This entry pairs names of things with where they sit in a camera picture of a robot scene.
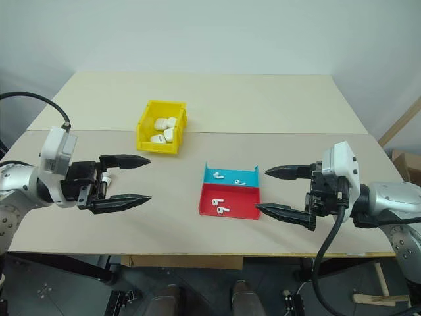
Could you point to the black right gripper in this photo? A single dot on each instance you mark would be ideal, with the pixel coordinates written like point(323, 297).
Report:
point(325, 194)

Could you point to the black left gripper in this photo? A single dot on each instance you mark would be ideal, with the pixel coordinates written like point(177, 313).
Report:
point(80, 184)

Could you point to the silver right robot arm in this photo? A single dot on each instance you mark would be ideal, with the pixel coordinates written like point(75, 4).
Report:
point(391, 204)

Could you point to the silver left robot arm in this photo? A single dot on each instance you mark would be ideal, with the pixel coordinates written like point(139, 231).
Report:
point(14, 184)

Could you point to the yellow plastic bin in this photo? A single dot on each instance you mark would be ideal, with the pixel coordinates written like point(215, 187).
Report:
point(144, 145)

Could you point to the brown cardboard box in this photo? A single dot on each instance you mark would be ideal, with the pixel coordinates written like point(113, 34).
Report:
point(409, 168)

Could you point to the red plastic tray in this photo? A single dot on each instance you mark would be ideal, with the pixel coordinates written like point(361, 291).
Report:
point(240, 204)

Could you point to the blue plastic tray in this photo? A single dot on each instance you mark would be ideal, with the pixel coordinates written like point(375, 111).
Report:
point(227, 176)

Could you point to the black table leg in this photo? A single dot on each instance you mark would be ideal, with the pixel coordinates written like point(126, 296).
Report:
point(304, 268)

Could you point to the brown cardboard panel under table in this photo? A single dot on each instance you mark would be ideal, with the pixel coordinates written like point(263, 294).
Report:
point(184, 261)

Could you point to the dark rounded shape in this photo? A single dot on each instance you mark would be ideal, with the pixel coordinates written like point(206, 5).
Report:
point(246, 299)
point(164, 301)

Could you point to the wooden beam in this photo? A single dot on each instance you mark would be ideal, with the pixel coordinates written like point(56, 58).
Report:
point(399, 121)

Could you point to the wooden stand foot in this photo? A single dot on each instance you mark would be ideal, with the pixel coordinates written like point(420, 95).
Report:
point(381, 299)

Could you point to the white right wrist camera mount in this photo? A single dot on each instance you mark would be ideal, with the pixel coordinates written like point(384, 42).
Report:
point(342, 161)

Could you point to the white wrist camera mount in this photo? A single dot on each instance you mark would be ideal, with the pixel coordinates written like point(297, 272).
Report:
point(342, 161)
point(52, 145)

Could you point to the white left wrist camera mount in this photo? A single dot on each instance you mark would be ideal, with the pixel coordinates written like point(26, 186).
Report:
point(52, 145)

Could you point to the black table frame brace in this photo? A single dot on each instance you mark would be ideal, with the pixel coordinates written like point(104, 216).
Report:
point(59, 265)

